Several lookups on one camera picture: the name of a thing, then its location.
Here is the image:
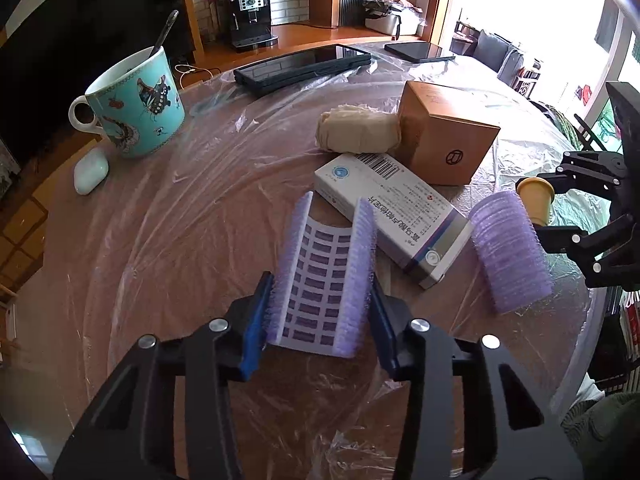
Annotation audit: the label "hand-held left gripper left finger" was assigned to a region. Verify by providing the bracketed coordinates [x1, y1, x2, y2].
[52, 271, 275, 480]

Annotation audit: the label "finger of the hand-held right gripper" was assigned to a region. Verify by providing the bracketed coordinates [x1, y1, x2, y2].
[532, 150, 630, 196]
[535, 210, 640, 288]

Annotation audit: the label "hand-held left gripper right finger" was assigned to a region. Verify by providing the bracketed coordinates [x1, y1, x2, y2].
[369, 276, 583, 480]

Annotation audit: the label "small yellow cup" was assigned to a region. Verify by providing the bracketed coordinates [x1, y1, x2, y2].
[516, 177, 555, 226]

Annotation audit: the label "round purple hair roller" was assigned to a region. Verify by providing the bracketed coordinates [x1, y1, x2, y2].
[467, 191, 553, 316]

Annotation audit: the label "white medicine box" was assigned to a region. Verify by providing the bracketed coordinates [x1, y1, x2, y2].
[314, 152, 475, 291]

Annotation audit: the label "brown cardboard box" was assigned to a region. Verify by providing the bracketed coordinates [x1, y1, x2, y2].
[397, 80, 502, 186]

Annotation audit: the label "beige paper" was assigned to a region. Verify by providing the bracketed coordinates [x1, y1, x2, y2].
[315, 104, 403, 155]

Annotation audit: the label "stacked books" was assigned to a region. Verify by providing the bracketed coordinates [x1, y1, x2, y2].
[592, 287, 640, 393]

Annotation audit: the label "clear plastic table cover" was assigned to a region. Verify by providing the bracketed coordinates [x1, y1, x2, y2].
[42, 40, 621, 480]

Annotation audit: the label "carved wooden side table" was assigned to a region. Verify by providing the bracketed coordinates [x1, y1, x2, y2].
[515, 67, 543, 98]

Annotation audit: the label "grey cushioned sofa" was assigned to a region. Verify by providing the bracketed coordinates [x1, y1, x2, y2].
[472, 30, 526, 86]

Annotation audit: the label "person's green clothing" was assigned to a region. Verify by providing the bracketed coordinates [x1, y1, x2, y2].
[560, 390, 640, 480]

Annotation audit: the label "black smartphone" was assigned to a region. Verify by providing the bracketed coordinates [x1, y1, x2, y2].
[384, 40, 457, 64]

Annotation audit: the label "white earbuds case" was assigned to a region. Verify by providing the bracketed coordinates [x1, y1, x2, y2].
[73, 150, 110, 195]

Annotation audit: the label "teal patterned mug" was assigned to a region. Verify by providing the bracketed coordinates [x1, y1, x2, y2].
[68, 46, 186, 159]

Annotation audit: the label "white storage box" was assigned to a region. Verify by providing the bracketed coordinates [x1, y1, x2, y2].
[365, 10, 418, 36]

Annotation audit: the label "dark blue folding phone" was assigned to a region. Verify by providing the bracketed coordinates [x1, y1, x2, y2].
[234, 44, 373, 98]

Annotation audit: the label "pile of clothes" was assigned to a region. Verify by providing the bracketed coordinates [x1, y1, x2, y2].
[362, 0, 426, 18]

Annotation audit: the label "metal spoon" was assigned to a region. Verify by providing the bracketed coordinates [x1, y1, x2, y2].
[149, 10, 180, 58]

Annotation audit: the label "black coffee machine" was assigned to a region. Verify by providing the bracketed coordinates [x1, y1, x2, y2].
[215, 0, 278, 51]

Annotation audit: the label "black flat screen television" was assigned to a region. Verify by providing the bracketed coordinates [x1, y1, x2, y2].
[0, 0, 198, 171]

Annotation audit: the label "white cable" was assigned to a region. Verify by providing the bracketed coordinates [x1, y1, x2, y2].
[175, 62, 221, 78]

